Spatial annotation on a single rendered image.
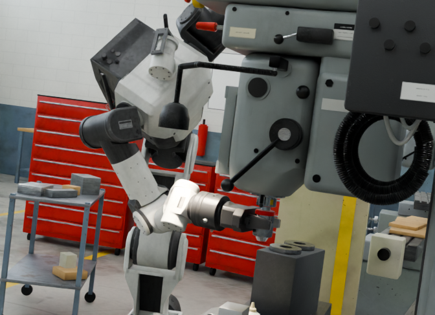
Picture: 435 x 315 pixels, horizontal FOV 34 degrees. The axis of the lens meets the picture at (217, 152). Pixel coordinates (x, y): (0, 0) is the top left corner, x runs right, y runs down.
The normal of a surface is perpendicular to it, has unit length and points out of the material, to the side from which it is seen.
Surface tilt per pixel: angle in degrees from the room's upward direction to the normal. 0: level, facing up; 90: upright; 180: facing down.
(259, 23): 90
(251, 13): 90
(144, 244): 81
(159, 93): 58
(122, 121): 75
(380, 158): 90
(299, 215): 90
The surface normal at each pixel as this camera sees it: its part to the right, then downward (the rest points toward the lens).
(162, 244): -0.07, -0.11
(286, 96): -0.30, 0.01
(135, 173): 0.43, 0.05
